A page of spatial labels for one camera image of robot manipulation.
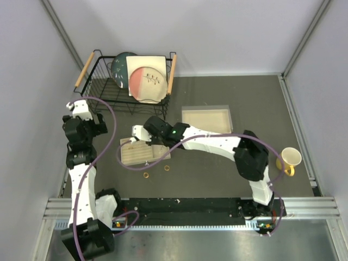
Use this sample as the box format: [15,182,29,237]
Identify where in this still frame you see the beige jewelry box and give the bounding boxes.
[182,105,233,134]

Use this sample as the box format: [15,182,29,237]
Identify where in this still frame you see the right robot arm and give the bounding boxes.
[133,116,274,218]

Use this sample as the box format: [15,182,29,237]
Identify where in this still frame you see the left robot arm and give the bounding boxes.
[61,113,123,260]

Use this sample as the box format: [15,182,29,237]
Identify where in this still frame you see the pink and cream round plate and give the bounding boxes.
[128,66,167,104]

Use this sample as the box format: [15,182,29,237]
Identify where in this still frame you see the dark green round plate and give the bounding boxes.
[111,52,136,89]

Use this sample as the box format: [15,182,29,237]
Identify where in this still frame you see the cream square plate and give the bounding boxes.
[126,55,167,96]

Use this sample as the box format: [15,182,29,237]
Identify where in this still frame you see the yellow mug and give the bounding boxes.
[276,147,302,177]

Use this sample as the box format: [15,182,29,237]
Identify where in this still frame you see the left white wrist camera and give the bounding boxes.
[66,100,93,121]

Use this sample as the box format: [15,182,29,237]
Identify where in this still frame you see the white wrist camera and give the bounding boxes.
[66,100,93,121]
[130,125,152,143]

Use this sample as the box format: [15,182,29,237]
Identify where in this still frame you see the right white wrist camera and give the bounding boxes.
[130,125,152,143]

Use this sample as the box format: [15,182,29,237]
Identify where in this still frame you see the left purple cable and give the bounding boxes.
[70,96,140,261]

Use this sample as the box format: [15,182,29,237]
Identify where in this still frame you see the black wire dish rack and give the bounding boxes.
[73,49,170,119]

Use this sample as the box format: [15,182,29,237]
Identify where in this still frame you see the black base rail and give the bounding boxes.
[119,197,262,226]

